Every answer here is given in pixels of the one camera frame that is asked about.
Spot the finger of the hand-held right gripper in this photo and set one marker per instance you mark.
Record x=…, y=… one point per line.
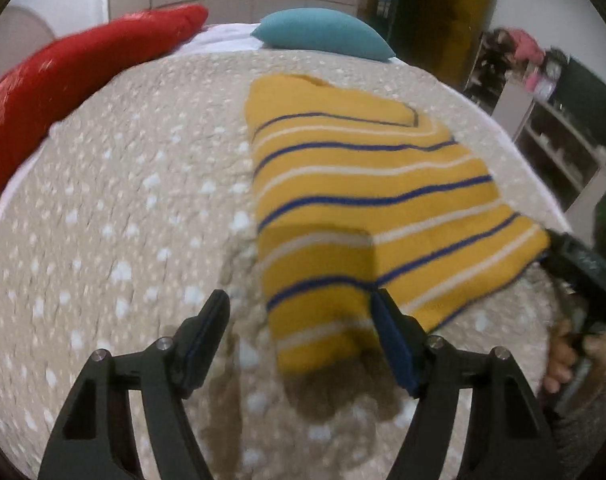
x=578, y=265

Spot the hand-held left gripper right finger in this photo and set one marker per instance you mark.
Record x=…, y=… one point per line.
x=389, y=330

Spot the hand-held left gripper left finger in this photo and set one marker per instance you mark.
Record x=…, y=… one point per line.
x=209, y=325

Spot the yellow striped knit sweater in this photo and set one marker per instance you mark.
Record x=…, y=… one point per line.
x=363, y=200

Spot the person's right hand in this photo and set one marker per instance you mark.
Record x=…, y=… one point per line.
x=559, y=360

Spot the white shelf unit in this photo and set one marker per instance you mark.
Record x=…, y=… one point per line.
x=563, y=145

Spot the beige dotted quilt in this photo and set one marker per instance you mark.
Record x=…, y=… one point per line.
x=133, y=200

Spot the dark green board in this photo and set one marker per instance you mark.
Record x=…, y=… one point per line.
x=593, y=100

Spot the pink cloth bundle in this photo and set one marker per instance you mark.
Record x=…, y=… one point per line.
x=525, y=45

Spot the red patterned blanket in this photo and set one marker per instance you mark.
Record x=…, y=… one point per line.
x=68, y=85

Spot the dark wooden wardrobe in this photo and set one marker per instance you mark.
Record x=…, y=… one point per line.
x=433, y=15

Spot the teal pillow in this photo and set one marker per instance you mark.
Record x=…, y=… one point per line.
x=323, y=32

